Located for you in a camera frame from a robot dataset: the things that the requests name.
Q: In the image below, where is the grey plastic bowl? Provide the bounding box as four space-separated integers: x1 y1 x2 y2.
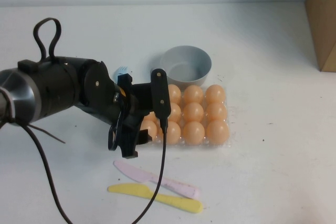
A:
159 45 212 88

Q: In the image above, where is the dark cable tie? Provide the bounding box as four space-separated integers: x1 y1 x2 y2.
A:
25 124 66 144

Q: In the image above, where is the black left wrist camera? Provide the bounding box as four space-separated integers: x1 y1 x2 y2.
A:
151 68 170 119

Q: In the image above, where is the black camera cable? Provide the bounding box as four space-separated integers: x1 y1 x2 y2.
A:
25 118 169 224

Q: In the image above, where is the clear plastic egg tray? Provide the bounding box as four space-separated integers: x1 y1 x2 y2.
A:
139 84 233 148

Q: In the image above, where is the yellow plastic knife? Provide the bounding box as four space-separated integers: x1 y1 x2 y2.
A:
107 183 204 214

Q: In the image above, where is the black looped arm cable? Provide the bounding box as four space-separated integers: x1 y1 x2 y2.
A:
33 17 62 62

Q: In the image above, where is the white cable tie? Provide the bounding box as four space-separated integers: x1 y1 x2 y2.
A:
0 87 14 105

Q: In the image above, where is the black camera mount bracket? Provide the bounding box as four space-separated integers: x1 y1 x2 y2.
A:
117 73 154 112

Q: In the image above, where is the brown cardboard box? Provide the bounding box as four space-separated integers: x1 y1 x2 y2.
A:
304 0 336 72

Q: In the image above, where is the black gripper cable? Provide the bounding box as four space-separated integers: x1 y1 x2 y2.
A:
108 100 127 152

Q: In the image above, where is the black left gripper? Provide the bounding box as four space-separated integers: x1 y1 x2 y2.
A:
111 84 153 160

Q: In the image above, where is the pink plastic knife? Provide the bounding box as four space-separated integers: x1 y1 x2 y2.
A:
113 160 202 200

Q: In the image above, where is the light blue plastic fork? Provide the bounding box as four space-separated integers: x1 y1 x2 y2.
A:
113 66 127 80

